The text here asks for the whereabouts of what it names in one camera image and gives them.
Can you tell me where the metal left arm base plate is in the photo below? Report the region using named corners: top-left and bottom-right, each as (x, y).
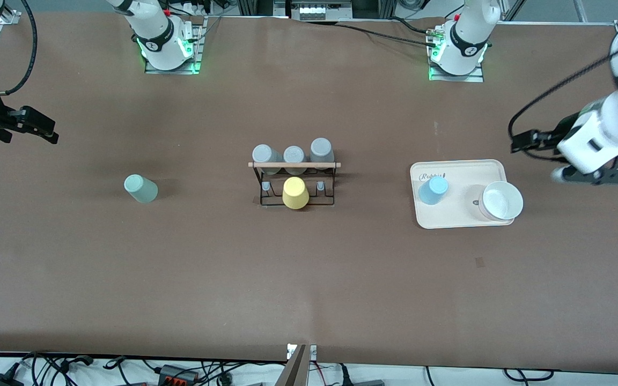
top-left (428, 24), bottom-right (485, 83)

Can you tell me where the black plug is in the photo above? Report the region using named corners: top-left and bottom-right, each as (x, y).
top-left (340, 365), bottom-right (386, 386)

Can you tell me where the black wire rack wooden bar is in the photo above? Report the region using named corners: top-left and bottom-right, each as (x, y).
top-left (248, 160), bottom-right (342, 207)

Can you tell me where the grey cup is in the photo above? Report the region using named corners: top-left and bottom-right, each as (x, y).
top-left (309, 138), bottom-right (335, 169)
top-left (252, 144), bottom-right (284, 175)
top-left (283, 145), bottom-right (307, 175)

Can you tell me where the beige plastic tray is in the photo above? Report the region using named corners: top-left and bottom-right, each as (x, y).
top-left (410, 159), bottom-right (516, 230)

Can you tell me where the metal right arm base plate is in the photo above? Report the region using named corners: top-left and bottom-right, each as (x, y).
top-left (144, 16), bottom-right (205, 75)

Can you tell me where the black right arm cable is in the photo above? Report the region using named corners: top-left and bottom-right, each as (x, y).
top-left (0, 0), bottom-right (39, 97)

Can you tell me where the black cable on table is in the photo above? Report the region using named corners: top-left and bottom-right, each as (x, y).
top-left (389, 17), bottom-right (441, 35)
top-left (337, 23), bottom-right (432, 48)

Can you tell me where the yellow cup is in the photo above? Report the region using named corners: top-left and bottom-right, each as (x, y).
top-left (282, 177), bottom-right (310, 210)

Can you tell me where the white label plate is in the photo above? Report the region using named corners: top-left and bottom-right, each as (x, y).
top-left (286, 344), bottom-right (318, 361)

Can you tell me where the white power strip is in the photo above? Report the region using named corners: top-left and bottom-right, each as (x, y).
top-left (290, 0), bottom-right (352, 21)

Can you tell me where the mint green cup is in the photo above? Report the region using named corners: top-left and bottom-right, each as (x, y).
top-left (124, 174), bottom-right (158, 204)

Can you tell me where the light blue cup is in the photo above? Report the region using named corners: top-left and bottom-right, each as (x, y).
top-left (418, 177), bottom-right (449, 206)

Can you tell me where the white bowl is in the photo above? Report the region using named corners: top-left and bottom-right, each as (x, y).
top-left (478, 181), bottom-right (524, 222)

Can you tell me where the orange black connector block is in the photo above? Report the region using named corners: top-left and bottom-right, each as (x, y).
top-left (156, 365), bottom-right (200, 386)

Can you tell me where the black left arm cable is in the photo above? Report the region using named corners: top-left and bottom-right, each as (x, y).
top-left (507, 38), bottom-right (618, 141)

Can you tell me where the grey angled metal bar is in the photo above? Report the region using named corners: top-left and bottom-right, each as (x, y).
top-left (275, 345), bottom-right (307, 386)

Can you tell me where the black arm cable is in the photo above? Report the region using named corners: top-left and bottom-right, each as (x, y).
top-left (0, 0), bottom-right (39, 97)
top-left (507, 38), bottom-right (618, 141)

